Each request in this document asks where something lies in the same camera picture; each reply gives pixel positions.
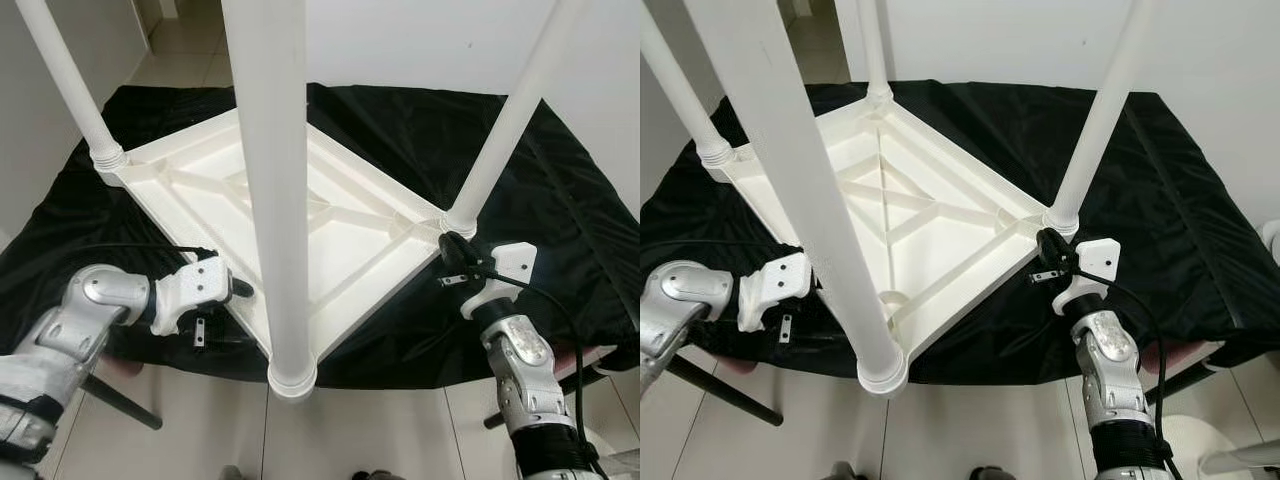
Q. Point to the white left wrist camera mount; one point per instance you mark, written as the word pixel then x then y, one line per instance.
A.
pixel 190 290
pixel 775 285

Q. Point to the white round stand base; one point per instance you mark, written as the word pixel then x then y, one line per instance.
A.
pixel 1200 440
pixel 615 445

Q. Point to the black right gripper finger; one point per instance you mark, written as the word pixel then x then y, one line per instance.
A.
pixel 457 247
pixel 1052 245

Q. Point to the pink folding table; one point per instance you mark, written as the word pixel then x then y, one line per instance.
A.
pixel 1195 352
pixel 590 355

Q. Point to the black cloth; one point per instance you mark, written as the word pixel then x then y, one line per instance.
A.
pixel 1180 200
pixel 560 200

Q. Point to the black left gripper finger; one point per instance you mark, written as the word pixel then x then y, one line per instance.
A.
pixel 243 290

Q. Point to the white plastic table top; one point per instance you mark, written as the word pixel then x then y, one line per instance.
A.
pixel 960 170
pixel 200 190

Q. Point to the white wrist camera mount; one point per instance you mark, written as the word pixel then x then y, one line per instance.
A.
pixel 775 285
pixel 515 262
pixel 190 290
pixel 1098 258

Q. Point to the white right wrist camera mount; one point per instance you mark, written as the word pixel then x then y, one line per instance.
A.
pixel 515 262
pixel 1098 258

